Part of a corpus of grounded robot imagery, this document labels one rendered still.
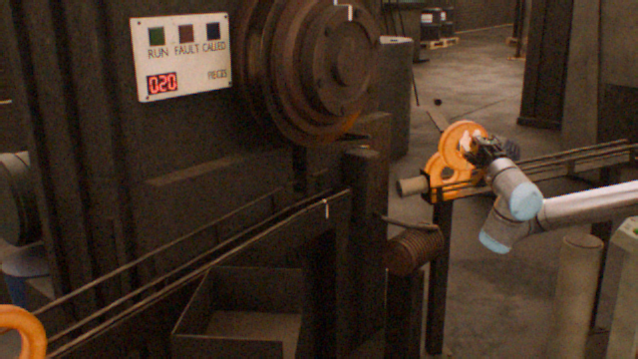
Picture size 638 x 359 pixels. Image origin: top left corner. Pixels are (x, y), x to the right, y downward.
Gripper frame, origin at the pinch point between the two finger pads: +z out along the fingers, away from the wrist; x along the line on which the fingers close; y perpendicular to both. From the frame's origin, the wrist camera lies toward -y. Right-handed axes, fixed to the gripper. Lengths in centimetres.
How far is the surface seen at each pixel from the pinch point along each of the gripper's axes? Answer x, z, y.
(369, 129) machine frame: 23.3, 21.1, -6.0
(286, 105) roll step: 58, -11, 23
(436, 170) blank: 5.1, 4.5, -13.6
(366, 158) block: 29.9, 4.2, -5.9
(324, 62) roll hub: 49, -8, 32
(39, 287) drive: 142, 35, -70
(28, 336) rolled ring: 116, -54, 2
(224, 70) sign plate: 72, -1, 28
